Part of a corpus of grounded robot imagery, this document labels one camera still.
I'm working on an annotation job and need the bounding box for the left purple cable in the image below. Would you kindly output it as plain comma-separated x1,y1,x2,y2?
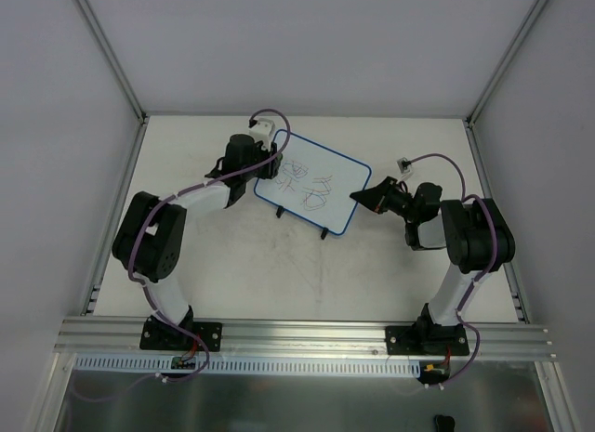
69,108,293,403

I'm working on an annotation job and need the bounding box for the aluminium frame post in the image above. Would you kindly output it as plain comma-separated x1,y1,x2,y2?
466,0,551,127
73,0,147,123

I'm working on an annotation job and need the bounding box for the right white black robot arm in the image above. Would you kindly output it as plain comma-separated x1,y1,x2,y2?
350,177,516,354

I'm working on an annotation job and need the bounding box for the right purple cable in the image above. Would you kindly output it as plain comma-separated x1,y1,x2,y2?
403,152,501,391

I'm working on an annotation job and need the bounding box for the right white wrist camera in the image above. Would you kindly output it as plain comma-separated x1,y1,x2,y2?
397,157,413,181

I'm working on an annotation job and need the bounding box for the small black object on floor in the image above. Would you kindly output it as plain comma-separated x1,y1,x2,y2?
434,415,456,432

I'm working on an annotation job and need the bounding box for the left aluminium frame post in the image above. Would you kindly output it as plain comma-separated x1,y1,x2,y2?
73,0,147,123

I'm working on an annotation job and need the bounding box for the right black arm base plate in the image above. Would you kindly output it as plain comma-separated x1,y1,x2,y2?
385,324,469,357

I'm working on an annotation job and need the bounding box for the purple cable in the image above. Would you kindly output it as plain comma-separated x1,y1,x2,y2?
69,108,293,403
403,152,501,391

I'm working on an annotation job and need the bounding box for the aluminium front rail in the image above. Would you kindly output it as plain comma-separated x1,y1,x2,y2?
54,316,559,361

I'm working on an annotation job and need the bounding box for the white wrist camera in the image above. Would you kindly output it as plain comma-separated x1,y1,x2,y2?
248,118,276,151
397,157,413,181

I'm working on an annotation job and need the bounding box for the white slotted cable duct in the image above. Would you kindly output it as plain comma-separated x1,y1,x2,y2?
73,354,421,378

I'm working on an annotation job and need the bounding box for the right aluminium frame post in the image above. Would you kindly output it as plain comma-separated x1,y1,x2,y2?
466,0,551,127

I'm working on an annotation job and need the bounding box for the blue framed whiteboard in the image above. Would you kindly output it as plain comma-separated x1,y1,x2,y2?
254,129,372,236

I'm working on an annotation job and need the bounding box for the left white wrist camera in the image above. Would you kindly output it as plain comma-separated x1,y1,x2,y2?
248,118,276,151

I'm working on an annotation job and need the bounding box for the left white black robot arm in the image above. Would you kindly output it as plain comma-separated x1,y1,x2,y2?
112,132,283,348

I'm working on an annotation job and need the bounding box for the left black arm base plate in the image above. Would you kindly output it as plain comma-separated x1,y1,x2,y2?
139,316,223,352

